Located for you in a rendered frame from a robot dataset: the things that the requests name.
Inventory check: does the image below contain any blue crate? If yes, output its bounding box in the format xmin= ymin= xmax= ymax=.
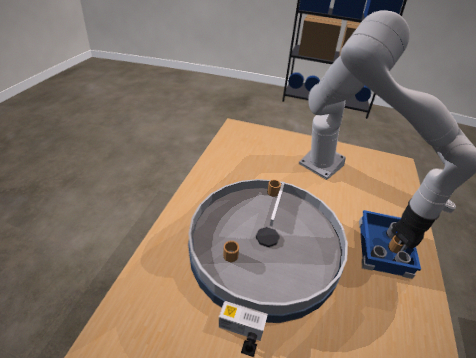
xmin=359 ymin=211 xmax=421 ymax=279

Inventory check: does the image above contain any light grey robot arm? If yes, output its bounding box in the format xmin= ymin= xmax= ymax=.
xmin=308 ymin=10 xmax=476 ymax=204

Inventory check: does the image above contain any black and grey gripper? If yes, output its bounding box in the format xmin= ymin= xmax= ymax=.
xmin=391 ymin=189 xmax=456 ymax=251

